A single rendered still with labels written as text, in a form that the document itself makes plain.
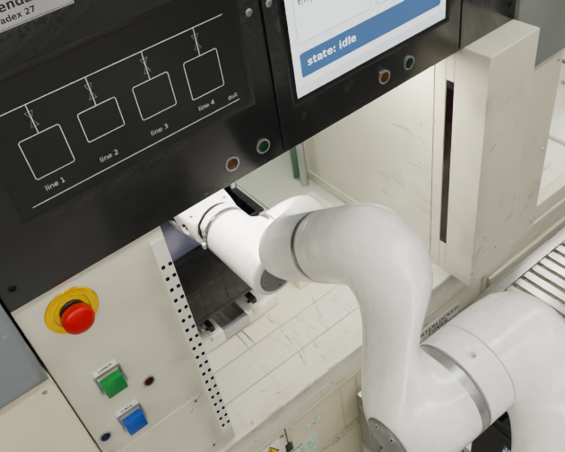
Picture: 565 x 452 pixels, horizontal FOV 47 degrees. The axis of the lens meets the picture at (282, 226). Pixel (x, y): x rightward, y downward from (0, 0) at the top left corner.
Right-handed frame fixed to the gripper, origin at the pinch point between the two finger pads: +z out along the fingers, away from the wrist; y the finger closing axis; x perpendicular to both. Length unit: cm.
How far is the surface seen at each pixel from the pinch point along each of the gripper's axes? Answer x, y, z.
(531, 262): -45, 66, -34
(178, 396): -13.8, -20.5, -29.5
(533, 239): -45, 72, -30
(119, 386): -1.6, -27.5, -31.1
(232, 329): -32.3, -1.0, -10.3
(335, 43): 30.6, 16.1, -30.3
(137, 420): -10.4, -27.5, -31.1
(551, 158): -34, 89, -22
